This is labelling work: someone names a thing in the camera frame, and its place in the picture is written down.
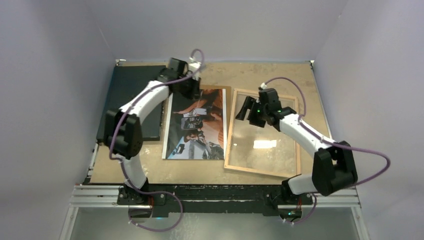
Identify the wooden picture frame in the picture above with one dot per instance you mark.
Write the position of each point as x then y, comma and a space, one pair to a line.
232, 139

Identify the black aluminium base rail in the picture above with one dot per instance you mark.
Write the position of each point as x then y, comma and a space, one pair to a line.
169, 199

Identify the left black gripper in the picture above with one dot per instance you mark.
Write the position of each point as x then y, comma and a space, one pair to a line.
195, 93

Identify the printed photo with white border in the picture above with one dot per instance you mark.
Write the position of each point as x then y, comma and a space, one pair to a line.
196, 129

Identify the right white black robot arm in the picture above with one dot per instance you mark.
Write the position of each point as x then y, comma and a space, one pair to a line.
333, 166

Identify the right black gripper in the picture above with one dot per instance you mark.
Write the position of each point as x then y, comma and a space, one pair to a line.
249, 104

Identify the brown frame backing board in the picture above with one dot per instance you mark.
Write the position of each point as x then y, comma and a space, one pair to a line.
228, 99

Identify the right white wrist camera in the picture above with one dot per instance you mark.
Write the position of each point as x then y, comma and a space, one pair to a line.
263, 86

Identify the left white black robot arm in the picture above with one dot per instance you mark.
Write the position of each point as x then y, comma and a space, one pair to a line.
123, 126

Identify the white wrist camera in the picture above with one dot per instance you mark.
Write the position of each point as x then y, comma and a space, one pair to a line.
263, 86
194, 68

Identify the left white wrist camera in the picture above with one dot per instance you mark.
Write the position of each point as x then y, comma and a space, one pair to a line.
194, 68

